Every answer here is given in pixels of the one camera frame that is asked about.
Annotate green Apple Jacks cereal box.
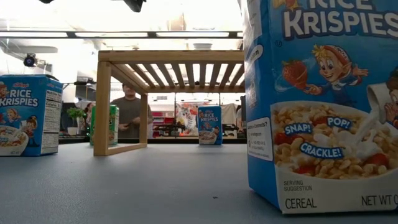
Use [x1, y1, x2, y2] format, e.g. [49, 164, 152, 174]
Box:
[89, 105, 120, 146]

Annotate person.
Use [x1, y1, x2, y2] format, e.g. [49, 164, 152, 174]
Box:
[109, 82, 154, 140]

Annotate colourful cat picture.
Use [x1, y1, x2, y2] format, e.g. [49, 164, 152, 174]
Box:
[175, 102, 200, 137]

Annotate blue-grey table mat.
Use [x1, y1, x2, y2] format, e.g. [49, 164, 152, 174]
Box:
[0, 142, 398, 224]

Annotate potted green plant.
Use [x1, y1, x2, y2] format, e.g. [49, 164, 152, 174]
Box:
[67, 107, 85, 137]

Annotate dark background cabinet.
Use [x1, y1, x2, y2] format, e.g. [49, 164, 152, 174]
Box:
[74, 76, 97, 102]

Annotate blue Rice Krispies cereal box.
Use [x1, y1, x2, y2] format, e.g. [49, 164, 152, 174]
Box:
[197, 105, 223, 146]
[0, 73, 65, 157]
[238, 0, 398, 215]

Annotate black ceiling camera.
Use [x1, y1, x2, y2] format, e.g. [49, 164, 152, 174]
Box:
[23, 53, 37, 68]

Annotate red storage shelves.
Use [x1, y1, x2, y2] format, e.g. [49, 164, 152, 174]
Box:
[150, 111, 175, 138]

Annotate black computer monitor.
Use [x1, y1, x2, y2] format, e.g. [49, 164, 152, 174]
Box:
[239, 95, 247, 123]

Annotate wooden slatted shelf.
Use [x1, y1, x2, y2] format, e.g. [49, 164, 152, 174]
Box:
[93, 49, 246, 156]

